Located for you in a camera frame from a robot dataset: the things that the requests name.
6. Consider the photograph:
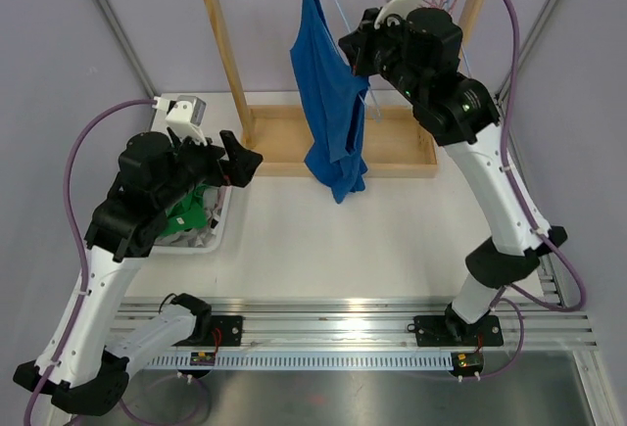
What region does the white slotted cable duct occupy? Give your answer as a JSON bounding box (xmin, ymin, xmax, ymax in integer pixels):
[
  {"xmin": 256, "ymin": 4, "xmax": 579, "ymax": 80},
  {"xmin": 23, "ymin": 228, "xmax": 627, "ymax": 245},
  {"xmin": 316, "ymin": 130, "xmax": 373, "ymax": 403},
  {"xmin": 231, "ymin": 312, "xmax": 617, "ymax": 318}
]
[{"xmin": 146, "ymin": 351, "xmax": 453, "ymax": 371}]

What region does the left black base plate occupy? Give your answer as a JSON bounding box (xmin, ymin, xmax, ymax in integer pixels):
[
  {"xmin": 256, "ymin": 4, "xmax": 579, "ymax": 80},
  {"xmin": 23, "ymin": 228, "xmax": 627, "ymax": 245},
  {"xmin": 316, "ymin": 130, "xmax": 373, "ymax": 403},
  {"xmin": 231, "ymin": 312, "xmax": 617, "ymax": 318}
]
[{"xmin": 192, "ymin": 315, "xmax": 244, "ymax": 348}]

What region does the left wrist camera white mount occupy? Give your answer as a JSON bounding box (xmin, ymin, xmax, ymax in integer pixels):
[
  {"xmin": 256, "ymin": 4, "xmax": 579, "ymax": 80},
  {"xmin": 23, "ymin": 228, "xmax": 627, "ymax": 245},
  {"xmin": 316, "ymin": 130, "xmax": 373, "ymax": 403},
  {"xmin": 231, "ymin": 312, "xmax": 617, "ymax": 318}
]
[{"xmin": 153, "ymin": 95, "xmax": 208, "ymax": 146}]

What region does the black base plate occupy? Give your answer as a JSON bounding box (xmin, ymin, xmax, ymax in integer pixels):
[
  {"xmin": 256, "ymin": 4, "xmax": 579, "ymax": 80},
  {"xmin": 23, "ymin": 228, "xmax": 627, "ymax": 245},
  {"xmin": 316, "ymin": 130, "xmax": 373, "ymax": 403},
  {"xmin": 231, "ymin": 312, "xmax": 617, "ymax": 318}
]
[
  {"xmin": 192, "ymin": 315, "xmax": 244, "ymax": 348},
  {"xmin": 407, "ymin": 314, "xmax": 504, "ymax": 348}
]

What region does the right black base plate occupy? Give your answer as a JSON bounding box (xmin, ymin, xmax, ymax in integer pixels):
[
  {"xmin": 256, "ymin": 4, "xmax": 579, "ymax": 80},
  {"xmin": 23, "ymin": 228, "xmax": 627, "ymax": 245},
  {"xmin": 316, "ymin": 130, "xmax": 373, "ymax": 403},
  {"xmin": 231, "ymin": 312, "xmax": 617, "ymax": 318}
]
[{"xmin": 407, "ymin": 314, "xmax": 504, "ymax": 348}]

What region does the green tank top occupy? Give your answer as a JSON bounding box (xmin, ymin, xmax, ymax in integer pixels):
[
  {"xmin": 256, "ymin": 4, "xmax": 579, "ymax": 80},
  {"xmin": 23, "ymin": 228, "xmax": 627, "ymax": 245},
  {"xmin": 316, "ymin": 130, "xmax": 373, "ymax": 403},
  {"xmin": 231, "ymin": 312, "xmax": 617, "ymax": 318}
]
[{"xmin": 161, "ymin": 185, "xmax": 208, "ymax": 237}]

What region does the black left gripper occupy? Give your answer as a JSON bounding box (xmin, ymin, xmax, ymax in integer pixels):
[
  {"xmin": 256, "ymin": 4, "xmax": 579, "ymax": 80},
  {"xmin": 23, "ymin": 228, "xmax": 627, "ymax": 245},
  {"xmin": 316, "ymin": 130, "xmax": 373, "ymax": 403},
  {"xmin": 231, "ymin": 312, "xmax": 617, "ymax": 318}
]
[{"xmin": 156, "ymin": 128, "xmax": 262, "ymax": 211}]

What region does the aluminium rail frame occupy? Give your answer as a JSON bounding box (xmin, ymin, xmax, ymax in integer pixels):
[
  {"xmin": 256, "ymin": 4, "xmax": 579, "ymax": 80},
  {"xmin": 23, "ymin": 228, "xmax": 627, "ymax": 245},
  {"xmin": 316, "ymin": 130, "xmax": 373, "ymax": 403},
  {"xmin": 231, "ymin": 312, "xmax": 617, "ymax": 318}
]
[{"xmin": 65, "ymin": 259, "xmax": 600, "ymax": 354}]

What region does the blue tank top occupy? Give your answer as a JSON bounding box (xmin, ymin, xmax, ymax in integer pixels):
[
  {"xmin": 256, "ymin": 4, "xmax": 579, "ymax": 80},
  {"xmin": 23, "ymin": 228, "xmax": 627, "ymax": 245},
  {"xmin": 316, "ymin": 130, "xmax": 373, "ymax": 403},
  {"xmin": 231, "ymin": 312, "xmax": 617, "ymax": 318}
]
[{"xmin": 290, "ymin": 0, "xmax": 369, "ymax": 204}]

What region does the white plastic basket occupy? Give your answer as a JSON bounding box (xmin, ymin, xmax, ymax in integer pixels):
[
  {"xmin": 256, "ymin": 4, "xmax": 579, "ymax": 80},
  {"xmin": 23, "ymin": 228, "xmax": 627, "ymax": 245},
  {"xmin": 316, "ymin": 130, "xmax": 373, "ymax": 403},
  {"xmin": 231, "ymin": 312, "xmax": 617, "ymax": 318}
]
[{"xmin": 153, "ymin": 186, "xmax": 232, "ymax": 256}]

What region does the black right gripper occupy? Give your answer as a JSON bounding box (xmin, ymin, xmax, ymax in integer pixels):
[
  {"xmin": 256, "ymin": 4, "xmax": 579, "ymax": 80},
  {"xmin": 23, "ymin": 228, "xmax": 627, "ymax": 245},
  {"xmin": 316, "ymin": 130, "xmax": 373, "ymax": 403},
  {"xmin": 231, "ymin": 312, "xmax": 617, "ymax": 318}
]
[{"xmin": 341, "ymin": 7, "xmax": 427, "ymax": 107}]

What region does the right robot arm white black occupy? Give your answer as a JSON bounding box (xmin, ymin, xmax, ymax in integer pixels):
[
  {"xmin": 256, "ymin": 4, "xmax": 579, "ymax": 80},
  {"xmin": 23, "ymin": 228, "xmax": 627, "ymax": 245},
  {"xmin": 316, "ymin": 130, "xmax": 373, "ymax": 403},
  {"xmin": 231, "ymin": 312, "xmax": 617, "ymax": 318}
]
[{"xmin": 339, "ymin": 8, "xmax": 567, "ymax": 344}]

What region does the wooden clothes rack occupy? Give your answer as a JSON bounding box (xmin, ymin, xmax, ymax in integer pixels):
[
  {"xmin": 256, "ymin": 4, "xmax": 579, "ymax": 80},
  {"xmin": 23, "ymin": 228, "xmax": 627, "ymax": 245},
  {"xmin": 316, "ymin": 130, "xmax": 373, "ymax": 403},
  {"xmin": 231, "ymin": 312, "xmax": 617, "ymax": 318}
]
[{"xmin": 192, "ymin": 0, "xmax": 499, "ymax": 178}]

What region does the grey tank top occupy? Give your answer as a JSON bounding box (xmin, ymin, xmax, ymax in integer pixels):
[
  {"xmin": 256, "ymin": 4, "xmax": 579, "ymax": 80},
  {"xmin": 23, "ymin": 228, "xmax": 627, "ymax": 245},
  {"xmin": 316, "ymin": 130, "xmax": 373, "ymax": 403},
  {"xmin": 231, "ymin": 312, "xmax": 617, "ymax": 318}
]
[{"xmin": 157, "ymin": 186, "xmax": 226, "ymax": 249}]

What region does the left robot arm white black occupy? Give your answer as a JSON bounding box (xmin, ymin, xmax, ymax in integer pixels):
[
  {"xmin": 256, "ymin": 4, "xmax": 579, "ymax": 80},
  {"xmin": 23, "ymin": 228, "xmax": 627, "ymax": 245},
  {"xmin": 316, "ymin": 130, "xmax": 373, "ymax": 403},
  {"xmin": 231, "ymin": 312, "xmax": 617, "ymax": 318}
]
[{"xmin": 14, "ymin": 130, "xmax": 263, "ymax": 416}]

